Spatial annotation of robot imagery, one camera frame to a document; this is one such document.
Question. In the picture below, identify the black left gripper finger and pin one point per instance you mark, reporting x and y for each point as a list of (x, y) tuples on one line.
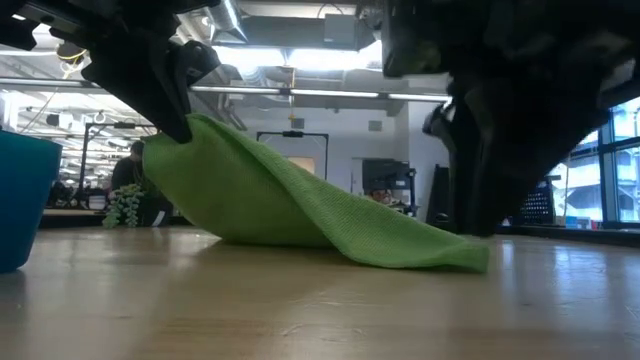
[(170, 95), (130, 87)]

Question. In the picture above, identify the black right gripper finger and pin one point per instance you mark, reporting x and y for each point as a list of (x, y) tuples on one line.
[(490, 160)]

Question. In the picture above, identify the green microfiber towel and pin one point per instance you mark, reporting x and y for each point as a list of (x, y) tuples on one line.
[(250, 200)]

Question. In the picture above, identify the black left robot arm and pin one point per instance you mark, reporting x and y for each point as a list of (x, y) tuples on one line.
[(125, 5)]

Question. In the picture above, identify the black leaning panel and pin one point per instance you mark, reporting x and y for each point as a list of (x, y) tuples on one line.
[(440, 195)]

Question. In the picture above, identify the black perforated cart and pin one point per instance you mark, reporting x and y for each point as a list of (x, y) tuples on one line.
[(537, 205)]

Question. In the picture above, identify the person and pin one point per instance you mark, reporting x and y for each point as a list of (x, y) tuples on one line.
[(125, 170), (382, 195)]

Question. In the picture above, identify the black monitor on stand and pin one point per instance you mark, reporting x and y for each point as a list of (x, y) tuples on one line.
[(385, 172)]

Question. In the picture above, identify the potted artificial green plant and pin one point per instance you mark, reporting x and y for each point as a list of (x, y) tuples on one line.
[(125, 205)]

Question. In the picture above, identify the white door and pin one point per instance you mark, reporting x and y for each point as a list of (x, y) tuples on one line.
[(302, 162)]

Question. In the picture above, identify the long ceiling light bar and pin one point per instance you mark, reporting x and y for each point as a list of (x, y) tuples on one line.
[(325, 93)]

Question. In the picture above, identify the teal plastic bin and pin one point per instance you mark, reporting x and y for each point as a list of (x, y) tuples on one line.
[(22, 200)]

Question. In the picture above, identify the black metal table frame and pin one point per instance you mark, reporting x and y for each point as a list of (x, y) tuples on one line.
[(70, 221)]

